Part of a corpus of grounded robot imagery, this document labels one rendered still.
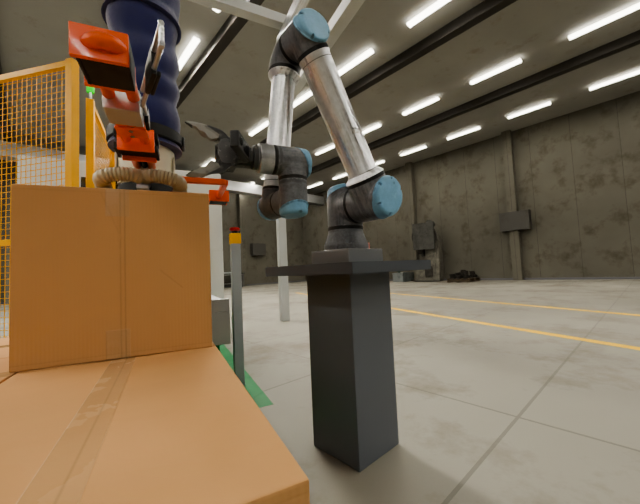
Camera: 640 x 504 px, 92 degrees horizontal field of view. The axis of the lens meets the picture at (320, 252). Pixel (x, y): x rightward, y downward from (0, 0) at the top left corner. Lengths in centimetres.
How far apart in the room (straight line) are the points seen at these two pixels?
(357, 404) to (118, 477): 95
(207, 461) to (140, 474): 6
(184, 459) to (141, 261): 55
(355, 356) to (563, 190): 1304
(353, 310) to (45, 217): 91
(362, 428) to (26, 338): 102
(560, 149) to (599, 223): 287
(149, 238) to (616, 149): 1376
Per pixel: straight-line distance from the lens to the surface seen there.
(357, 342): 120
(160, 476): 38
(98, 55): 63
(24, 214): 92
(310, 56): 120
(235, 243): 213
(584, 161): 1401
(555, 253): 1377
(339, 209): 126
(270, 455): 38
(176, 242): 86
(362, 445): 133
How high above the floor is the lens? 73
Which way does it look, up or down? 3 degrees up
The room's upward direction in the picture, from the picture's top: 3 degrees counter-clockwise
